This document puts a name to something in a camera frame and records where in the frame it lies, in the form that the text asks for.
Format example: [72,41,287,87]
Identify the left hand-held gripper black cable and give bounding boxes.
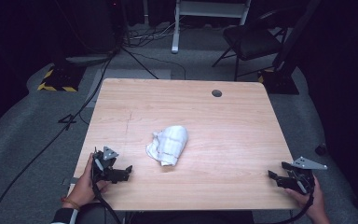
[91,181,123,224]

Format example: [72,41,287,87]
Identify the hand-held gripper black cable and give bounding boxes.
[91,181,123,224]
[271,185,315,224]

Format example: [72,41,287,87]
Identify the long black floor cable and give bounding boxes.
[0,55,115,224]

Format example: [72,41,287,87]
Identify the right hand-held gripper black cable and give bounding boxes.
[271,185,315,224]

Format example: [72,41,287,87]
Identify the orange bracelet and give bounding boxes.
[60,196,81,210]

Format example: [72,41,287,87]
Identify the black folding chair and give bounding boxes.
[212,8,291,82]

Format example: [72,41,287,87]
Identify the person's dark lap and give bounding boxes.
[76,203,255,224]

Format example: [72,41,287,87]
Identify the thin black floor cable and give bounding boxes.
[130,50,187,80]

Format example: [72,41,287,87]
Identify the grey tape piece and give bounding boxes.
[62,176,80,187]

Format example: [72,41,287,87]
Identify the bundle of floor cables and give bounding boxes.
[123,18,188,49]

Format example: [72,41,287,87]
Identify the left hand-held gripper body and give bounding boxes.
[91,146,121,188]

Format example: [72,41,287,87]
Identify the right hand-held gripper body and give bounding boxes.
[281,156,328,195]

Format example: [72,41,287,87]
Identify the small black floor object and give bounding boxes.
[314,143,328,157]

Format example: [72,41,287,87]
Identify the white desk frame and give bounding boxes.
[171,0,252,54]

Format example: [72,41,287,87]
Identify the black stand with striped base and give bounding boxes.
[37,46,87,92]

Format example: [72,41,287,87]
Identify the white towel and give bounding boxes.
[145,125,189,167]

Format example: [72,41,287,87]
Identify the person's right hand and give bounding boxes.
[284,175,331,224]

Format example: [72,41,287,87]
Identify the black slanted stand with base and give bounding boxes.
[257,0,324,95]

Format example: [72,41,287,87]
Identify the person's left hand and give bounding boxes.
[62,152,110,209]

